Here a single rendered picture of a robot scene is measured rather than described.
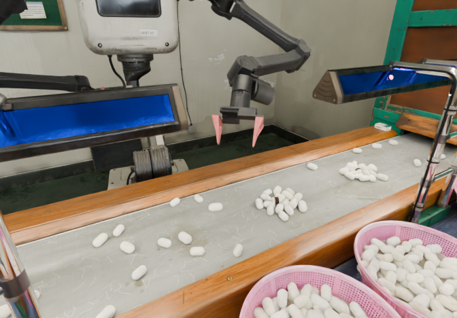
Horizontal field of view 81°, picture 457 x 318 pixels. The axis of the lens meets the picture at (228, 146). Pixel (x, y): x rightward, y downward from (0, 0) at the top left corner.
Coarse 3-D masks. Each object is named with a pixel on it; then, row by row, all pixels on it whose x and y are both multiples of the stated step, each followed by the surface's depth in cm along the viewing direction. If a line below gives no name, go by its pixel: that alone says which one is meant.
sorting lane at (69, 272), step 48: (384, 144) 116; (240, 192) 82; (336, 192) 82; (384, 192) 82; (48, 240) 63; (144, 240) 63; (192, 240) 63; (240, 240) 63; (288, 240) 63; (48, 288) 51; (96, 288) 51; (144, 288) 51
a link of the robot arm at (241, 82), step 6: (234, 78) 78; (240, 78) 76; (246, 78) 76; (252, 78) 78; (234, 84) 77; (240, 84) 75; (246, 84) 76; (252, 84) 80; (234, 90) 76; (240, 90) 76; (246, 90) 75; (252, 90) 79; (252, 96) 80
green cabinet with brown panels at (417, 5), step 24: (408, 0) 112; (432, 0) 106; (456, 0) 99; (408, 24) 114; (432, 24) 107; (456, 24) 100; (408, 48) 117; (432, 48) 109; (456, 48) 102; (384, 96) 129; (408, 96) 121; (432, 96) 112; (456, 120) 105
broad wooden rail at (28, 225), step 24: (312, 144) 110; (336, 144) 110; (360, 144) 114; (216, 168) 91; (240, 168) 91; (264, 168) 93; (120, 192) 77; (144, 192) 77; (168, 192) 78; (192, 192) 80; (24, 216) 67; (48, 216) 67; (72, 216) 67; (96, 216) 69; (24, 240) 62
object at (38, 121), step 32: (32, 96) 35; (64, 96) 37; (96, 96) 38; (128, 96) 40; (160, 96) 43; (0, 128) 33; (32, 128) 35; (64, 128) 36; (96, 128) 38; (128, 128) 39; (160, 128) 42; (0, 160) 33
